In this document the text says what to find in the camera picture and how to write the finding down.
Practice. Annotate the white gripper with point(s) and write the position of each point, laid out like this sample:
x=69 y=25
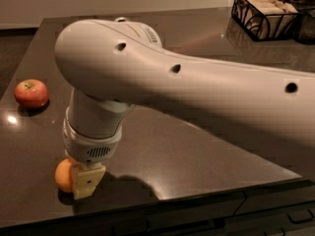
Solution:
x=89 y=147

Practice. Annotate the orange fruit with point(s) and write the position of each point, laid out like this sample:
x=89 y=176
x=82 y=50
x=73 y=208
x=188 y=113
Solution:
x=63 y=177

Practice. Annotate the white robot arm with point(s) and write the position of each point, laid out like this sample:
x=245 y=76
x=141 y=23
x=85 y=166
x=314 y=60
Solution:
x=114 y=66

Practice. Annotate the orange soda can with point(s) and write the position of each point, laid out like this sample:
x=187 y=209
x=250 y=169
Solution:
x=121 y=20

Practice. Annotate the red apple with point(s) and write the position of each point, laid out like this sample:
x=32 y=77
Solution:
x=31 y=94

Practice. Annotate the napkins in basket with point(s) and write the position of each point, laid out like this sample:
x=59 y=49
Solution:
x=267 y=7

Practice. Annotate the black drawer handle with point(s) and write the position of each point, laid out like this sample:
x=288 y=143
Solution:
x=300 y=216

